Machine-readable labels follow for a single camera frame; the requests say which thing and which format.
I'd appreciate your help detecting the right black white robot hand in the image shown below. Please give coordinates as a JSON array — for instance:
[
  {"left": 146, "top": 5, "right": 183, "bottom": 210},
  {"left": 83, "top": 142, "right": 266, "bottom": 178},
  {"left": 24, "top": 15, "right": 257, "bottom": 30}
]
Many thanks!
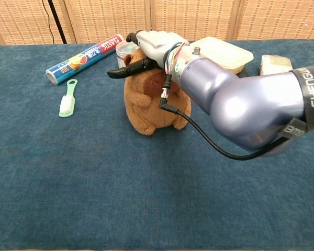
[{"left": 106, "top": 30, "right": 190, "bottom": 79}]

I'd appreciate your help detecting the brown capybara plush toy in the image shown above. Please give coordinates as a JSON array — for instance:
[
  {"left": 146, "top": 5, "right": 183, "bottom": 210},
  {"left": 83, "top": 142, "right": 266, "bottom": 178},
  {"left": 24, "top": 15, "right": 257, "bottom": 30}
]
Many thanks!
[{"left": 123, "top": 48, "right": 192, "bottom": 136}]

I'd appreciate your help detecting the round clear clip container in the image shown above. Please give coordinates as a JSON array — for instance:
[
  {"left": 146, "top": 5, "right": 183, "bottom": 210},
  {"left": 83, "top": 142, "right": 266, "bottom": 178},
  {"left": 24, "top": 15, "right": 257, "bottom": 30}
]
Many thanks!
[{"left": 115, "top": 41, "right": 141, "bottom": 69}]

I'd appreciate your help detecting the bamboo folding screen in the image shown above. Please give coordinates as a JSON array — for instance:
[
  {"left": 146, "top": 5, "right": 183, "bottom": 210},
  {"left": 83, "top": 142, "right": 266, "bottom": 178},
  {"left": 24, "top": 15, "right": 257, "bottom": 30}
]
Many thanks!
[{"left": 0, "top": 0, "right": 314, "bottom": 45}]

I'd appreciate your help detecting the blue plastic wrap roll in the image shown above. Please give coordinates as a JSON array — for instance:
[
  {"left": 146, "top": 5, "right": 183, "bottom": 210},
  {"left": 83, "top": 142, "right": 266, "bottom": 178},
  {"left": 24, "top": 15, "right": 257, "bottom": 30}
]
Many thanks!
[{"left": 46, "top": 33, "right": 125, "bottom": 86}]

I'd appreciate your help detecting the cream plastic lunch box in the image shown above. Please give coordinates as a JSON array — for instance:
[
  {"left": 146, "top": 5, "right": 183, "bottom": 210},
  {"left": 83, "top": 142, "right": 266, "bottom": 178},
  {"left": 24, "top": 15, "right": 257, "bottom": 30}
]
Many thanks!
[{"left": 189, "top": 36, "right": 254, "bottom": 74}]

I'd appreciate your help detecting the black tripod stand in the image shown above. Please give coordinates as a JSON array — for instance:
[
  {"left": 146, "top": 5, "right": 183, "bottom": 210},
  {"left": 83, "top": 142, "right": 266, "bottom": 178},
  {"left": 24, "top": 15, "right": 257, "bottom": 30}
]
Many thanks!
[{"left": 47, "top": 0, "right": 68, "bottom": 44}]

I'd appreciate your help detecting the green plastic comb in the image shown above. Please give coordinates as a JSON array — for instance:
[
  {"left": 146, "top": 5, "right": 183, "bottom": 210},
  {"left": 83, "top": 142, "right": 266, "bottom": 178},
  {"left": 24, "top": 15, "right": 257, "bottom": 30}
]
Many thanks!
[{"left": 58, "top": 78, "right": 79, "bottom": 118}]

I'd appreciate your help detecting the white tissue pack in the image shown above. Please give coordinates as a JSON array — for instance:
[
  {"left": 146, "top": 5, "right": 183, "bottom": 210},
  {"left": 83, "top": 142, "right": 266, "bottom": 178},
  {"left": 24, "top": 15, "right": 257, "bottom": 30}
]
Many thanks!
[{"left": 260, "top": 54, "right": 294, "bottom": 76}]

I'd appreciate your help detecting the blue table cloth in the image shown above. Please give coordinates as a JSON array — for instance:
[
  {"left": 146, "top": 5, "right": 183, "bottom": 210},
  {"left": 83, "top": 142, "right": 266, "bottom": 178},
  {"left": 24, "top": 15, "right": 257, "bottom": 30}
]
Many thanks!
[{"left": 0, "top": 39, "right": 314, "bottom": 250}]

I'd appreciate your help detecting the black arm cable with plug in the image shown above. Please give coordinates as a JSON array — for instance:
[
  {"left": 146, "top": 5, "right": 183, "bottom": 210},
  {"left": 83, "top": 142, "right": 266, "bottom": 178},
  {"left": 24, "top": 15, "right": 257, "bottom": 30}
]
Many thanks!
[{"left": 158, "top": 74, "right": 291, "bottom": 161}]

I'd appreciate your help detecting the thin black hanging cable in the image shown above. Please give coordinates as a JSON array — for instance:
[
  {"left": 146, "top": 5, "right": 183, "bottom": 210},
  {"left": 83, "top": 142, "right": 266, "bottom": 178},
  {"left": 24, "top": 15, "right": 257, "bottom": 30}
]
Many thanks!
[{"left": 41, "top": 0, "right": 55, "bottom": 44}]

